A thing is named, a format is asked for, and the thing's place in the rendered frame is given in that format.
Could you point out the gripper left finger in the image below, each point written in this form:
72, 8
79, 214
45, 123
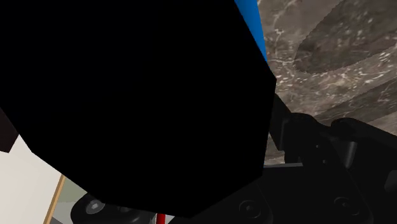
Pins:
118, 215

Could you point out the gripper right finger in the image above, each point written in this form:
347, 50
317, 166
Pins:
335, 173

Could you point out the thin red rod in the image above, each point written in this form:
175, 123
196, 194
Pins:
160, 219

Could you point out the large black faceted object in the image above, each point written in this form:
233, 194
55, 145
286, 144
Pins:
124, 93

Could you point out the blue flat object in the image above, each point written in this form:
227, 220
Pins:
252, 21

